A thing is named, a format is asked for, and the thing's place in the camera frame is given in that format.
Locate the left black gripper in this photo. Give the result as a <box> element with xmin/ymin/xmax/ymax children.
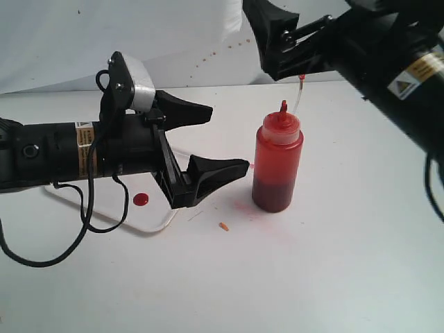
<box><xmin>99</xmin><ymin>90</ymin><xmax>249</xmax><ymax>209</ymax></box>

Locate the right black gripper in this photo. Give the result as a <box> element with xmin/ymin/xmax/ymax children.
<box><xmin>242</xmin><ymin>0</ymin><xmax>441</xmax><ymax>80</ymax></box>

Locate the red sauce squeeze bottle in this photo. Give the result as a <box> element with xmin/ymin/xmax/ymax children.
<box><xmin>252</xmin><ymin>99</ymin><xmax>304</xmax><ymax>213</ymax></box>

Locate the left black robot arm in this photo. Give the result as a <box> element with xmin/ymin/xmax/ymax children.
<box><xmin>1</xmin><ymin>90</ymin><xmax>250</xmax><ymax>208</ymax></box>

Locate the red sauce blob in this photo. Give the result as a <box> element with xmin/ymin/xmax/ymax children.
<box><xmin>133</xmin><ymin>193</ymin><xmax>149</xmax><ymax>207</ymax></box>

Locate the white square plastic tray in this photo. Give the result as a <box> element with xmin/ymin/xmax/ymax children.
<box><xmin>43</xmin><ymin>147</ymin><xmax>198</xmax><ymax>235</ymax></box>

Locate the small orange crumb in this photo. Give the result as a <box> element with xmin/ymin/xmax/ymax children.
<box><xmin>219</xmin><ymin>223</ymin><xmax>229</xmax><ymax>232</ymax></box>

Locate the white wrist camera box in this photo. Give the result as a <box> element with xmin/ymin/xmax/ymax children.
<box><xmin>101</xmin><ymin>51</ymin><xmax>156</xmax><ymax>112</ymax></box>

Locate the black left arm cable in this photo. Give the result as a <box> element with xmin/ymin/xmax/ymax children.
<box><xmin>0</xmin><ymin>121</ymin><xmax>128</xmax><ymax>268</ymax></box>

